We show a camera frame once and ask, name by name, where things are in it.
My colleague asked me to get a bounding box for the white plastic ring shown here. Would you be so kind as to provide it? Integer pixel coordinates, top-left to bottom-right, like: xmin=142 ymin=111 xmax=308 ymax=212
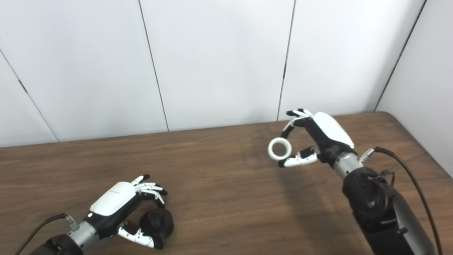
xmin=268 ymin=138 xmax=293 ymax=162

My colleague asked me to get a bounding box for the round black plastic part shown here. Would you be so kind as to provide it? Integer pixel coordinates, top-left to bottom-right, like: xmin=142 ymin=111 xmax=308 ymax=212
xmin=139 ymin=208 xmax=174 ymax=245

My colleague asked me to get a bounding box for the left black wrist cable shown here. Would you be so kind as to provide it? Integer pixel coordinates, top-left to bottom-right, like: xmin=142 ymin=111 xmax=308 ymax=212
xmin=14 ymin=212 xmax=79 ymax=255

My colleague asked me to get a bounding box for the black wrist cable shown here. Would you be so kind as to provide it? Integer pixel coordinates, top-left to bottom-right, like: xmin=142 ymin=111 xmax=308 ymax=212
xmin=14 ymin=212 xmax=79 ymax=255
xmin=360 ymin=146 xmax=443 ymax=255

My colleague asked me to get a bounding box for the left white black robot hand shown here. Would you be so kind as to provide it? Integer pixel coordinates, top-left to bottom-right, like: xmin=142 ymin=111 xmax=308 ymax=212
xmin=83 ymin=174 xmax=168 ymax=249

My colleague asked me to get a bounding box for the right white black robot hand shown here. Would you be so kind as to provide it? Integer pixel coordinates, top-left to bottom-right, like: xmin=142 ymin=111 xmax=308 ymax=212
xmin=279 ymin=108 xmax=355 ymax=168

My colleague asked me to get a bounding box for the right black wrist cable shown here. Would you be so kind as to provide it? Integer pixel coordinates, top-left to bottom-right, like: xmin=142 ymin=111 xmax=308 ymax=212
xmin=360 ymin=146 xmax=443 ymax=255

